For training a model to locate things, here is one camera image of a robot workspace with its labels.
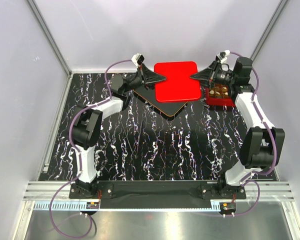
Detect aluminium frame post right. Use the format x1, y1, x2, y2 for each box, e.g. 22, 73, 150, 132
243, 0, 290, 62

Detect aluminium frame post left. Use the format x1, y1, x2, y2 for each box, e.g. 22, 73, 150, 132
25, 0, 72, 77

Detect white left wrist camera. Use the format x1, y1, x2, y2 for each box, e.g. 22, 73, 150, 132
131, 53, 145, 68

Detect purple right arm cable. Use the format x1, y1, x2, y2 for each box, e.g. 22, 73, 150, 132
228, 51, 283, 218

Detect red box lid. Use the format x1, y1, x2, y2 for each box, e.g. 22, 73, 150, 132
154, 61, 202, 103

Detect aluminium frame post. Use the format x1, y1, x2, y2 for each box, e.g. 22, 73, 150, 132
243, 0, 290, 62
25, 0, 72, 77

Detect aluminium front rail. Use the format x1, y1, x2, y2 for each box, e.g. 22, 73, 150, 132
23, 181, 295, 212

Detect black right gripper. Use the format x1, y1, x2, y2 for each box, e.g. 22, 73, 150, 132
189, 61, 236, 90

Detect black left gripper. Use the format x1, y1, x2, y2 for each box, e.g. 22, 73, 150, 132
123, 63, 168, 94

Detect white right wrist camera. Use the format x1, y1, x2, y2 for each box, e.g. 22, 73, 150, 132
215, 50, 231, 64

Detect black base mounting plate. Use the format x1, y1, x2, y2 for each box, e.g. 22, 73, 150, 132
69, 180, 247, 212

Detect metal tweezers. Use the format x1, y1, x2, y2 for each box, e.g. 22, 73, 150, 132
120, 117, 144, 159

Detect dark green gold-rimmed tray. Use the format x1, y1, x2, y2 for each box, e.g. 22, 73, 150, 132
133, 86, 187, 118

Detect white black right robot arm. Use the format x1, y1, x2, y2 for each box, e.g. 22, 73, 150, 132
190, 52, 285, 199

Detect red chocolate box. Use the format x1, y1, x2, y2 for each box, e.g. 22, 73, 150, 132
205, 84, 236, 107

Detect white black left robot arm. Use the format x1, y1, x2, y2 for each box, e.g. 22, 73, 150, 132
68, 63, 167, 198

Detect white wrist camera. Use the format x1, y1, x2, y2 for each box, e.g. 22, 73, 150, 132
131, 53, 145, 68
215, 50, 231, 64

